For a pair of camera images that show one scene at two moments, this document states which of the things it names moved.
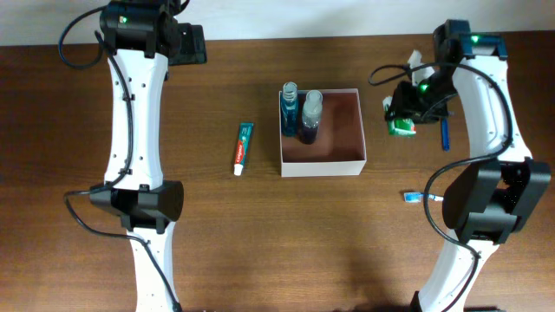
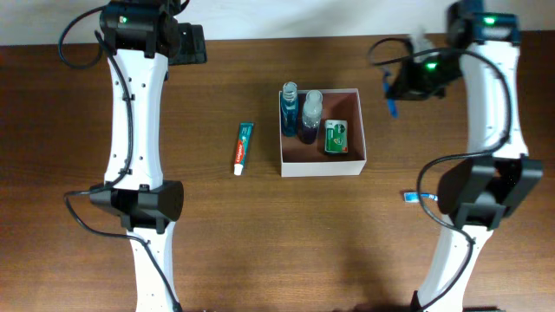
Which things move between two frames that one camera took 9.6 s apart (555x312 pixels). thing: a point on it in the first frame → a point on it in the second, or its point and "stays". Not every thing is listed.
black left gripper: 193,48 stays
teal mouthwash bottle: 290,109 stays
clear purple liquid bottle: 311,115 stays
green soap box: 397,126 → 336,136
